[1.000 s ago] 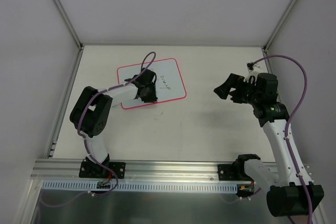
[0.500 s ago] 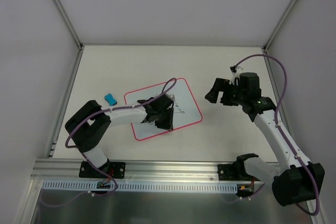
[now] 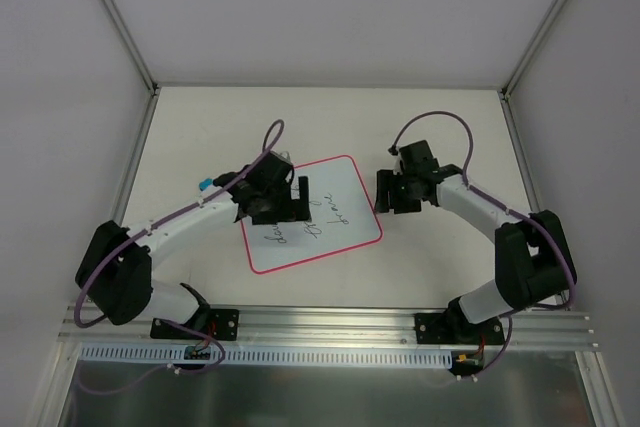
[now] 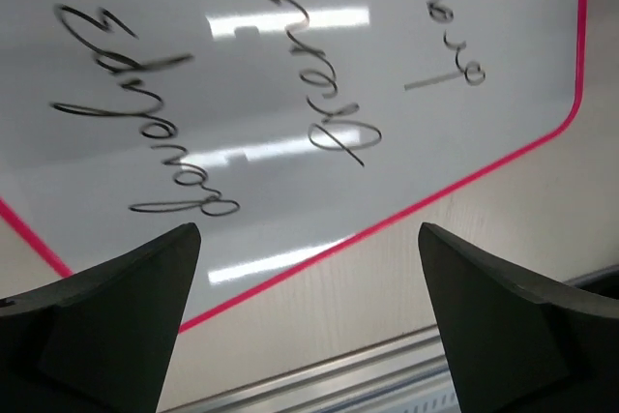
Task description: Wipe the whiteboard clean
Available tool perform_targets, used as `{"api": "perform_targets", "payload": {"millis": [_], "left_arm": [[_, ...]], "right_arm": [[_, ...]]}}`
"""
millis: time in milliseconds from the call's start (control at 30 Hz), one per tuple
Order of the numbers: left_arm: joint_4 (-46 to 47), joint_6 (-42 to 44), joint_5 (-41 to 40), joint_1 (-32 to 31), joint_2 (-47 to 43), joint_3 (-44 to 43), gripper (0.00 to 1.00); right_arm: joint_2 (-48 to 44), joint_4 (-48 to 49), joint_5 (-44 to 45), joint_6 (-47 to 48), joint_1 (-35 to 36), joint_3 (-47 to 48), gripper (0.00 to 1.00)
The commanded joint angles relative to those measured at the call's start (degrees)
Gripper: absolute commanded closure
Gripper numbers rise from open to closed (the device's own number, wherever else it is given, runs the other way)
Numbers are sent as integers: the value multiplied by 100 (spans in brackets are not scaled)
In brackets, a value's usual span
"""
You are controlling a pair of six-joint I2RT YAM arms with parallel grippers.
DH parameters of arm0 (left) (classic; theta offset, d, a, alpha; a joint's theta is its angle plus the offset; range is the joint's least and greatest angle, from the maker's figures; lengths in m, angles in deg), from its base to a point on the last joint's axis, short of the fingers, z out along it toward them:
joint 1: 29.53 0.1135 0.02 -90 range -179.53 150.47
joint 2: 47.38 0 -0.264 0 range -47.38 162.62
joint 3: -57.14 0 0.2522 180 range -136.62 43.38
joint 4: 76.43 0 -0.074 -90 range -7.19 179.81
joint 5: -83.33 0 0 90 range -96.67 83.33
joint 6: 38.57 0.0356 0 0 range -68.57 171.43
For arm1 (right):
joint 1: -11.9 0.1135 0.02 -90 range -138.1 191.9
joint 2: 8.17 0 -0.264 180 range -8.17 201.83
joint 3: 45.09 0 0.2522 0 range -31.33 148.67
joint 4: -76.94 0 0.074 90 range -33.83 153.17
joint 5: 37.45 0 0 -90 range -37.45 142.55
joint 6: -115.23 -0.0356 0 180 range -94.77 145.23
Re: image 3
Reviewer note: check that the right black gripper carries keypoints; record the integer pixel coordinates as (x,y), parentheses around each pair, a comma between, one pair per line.
(396,192)

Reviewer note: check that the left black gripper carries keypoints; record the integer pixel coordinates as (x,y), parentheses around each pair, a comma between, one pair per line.
(279,217)

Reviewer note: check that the pink framed whiteboard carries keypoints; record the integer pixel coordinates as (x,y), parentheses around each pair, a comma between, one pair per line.
(342,219)

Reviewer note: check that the blue bone-shaped eraser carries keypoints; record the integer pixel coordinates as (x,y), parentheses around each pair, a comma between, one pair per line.
(204,184)

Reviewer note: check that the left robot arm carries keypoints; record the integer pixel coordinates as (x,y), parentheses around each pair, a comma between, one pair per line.
(117,270)

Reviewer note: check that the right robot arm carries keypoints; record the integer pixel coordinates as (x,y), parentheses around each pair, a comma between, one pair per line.
(532,260)

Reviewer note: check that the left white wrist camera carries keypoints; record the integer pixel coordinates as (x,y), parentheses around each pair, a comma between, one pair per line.
(286,157)

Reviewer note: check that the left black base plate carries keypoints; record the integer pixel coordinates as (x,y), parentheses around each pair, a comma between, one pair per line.
(219,323)

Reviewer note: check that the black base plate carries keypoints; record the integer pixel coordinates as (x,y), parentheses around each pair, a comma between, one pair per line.
(438,329)
(219,323)

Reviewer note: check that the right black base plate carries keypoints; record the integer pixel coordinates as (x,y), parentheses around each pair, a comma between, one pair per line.
(438,329)

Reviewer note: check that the white slotted cable duct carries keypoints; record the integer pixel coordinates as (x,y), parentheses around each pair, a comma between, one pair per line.
(268,356)

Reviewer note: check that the aluminium mounting rail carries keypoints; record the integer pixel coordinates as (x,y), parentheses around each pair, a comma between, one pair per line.
(386,328)

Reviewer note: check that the left aluminium frame post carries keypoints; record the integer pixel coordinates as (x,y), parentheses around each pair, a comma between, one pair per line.
(143,124)

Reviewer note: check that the aluminium frame post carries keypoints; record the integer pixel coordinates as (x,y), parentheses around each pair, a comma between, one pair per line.
(506,94)
(143,124)

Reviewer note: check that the right aluminium frame post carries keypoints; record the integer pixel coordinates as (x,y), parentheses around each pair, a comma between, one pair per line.
(506,94)

